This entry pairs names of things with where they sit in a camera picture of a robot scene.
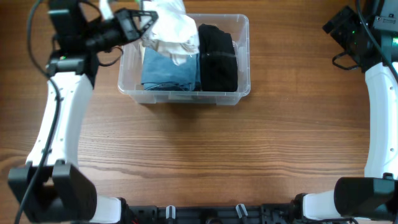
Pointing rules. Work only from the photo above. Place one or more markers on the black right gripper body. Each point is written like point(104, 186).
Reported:
point(345, 31)

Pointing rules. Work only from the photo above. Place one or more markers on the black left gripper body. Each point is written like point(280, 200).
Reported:
point(107, 33)

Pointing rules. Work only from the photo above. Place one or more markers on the white printed t-shirt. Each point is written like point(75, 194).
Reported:
point(174, 34)

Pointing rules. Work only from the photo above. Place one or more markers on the blue cloth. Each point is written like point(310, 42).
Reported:
point(160, 73)

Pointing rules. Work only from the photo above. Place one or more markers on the dark teal cloth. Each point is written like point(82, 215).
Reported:
point(218, 62)

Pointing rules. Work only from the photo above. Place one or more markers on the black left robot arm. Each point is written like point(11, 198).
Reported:
point(50, 187)

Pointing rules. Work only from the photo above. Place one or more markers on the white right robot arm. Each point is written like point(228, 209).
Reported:
point(368, 34)

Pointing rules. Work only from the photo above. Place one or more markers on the clear plastic storage container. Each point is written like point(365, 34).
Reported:
point(130, 69)

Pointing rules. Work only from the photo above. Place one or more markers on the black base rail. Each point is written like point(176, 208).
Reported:
point(238, 214)

